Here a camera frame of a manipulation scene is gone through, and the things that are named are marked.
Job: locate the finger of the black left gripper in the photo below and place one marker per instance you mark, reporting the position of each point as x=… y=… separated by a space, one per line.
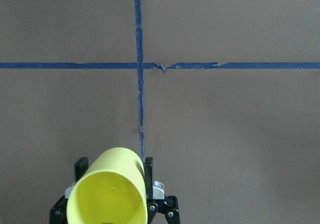
x=157 y=200
x=66 y=209

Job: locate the yellow cup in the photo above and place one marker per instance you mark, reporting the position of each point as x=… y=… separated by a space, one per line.
x=112 y=190

